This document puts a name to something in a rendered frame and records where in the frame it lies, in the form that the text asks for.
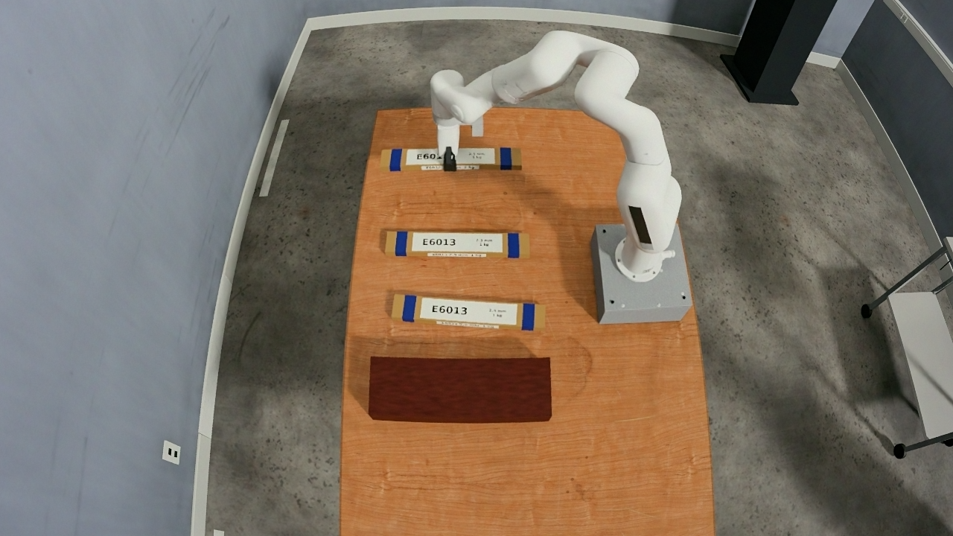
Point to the tan cardboard pack with white label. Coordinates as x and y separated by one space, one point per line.
469 313
466 159
458 244

